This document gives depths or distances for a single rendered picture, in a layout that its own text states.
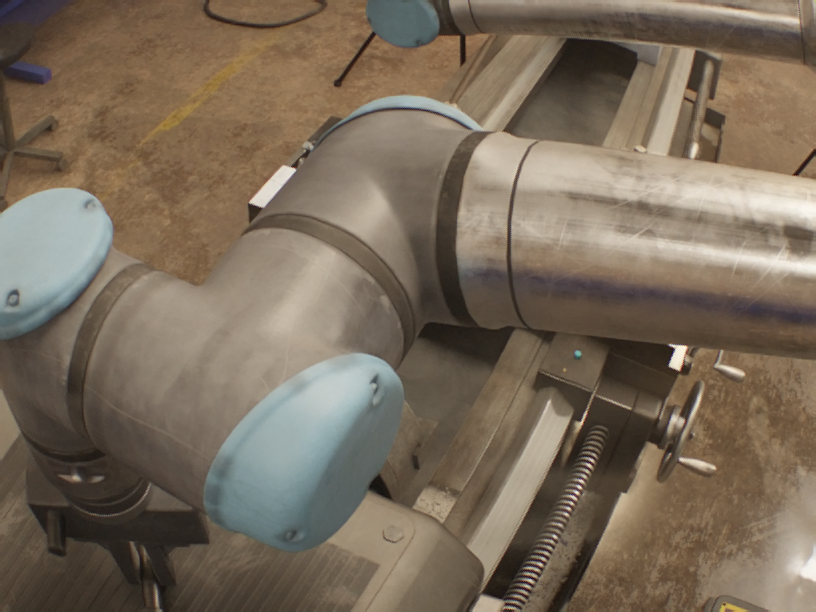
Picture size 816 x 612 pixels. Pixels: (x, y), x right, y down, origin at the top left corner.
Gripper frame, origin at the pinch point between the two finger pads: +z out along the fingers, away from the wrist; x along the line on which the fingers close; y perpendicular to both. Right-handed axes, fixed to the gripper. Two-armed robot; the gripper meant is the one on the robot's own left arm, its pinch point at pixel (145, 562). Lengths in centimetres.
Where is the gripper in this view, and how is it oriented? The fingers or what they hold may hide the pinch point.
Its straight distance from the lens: 67.1
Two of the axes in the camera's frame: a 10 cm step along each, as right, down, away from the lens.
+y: 1.6, 7.3, -6.7
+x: 9.8, -0.7, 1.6
